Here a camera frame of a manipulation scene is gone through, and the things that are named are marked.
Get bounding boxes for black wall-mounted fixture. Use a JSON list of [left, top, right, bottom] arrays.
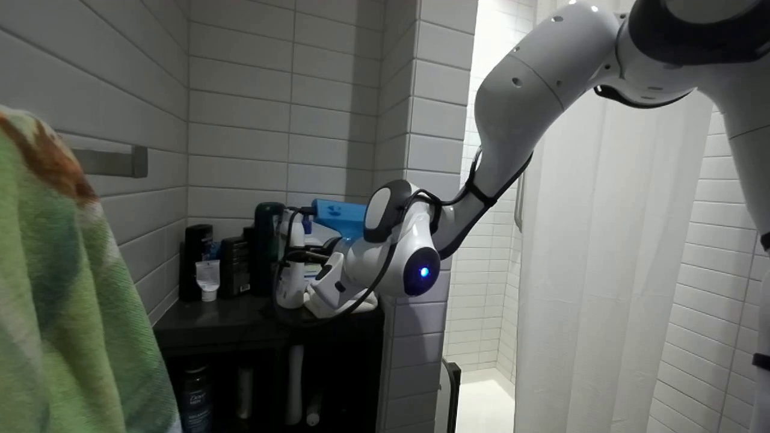
[[446, 361, 461, 433]]

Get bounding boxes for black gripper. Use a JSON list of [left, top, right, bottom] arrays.
[[282, 234, 341, 278]]

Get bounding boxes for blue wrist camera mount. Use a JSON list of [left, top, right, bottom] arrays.
[[312, 199, 366, 241]]

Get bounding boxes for grey Dove bottle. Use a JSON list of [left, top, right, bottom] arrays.
[[180, 362, 212, 433]]

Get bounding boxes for dark green tall bottle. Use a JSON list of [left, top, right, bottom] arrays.
[[252, 201, 285, 296]]

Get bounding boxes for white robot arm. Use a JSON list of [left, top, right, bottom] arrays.
[[307, 0, 770, 320]]

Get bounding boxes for white shower curtain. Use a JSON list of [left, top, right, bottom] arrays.
[[513, 94, 713, 433]]

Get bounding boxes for green patterned hanging towel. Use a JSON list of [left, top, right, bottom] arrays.
[[0, 108, 180, 433]]

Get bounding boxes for black bottle far left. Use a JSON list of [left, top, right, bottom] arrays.
[[179, 224, 212, 302]]

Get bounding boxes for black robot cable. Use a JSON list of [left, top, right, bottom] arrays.
[[334, 151, 534, 317]]

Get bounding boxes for dark grey shelf unit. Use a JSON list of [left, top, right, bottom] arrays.
[[155, 296, 386, 433]]

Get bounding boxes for white squeeze tube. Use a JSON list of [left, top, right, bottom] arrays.
[[196, 260, 222, 302]]

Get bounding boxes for white bottle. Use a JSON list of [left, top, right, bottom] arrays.
[[274, 208, 333, 310], [285, 347, 304, 425]]

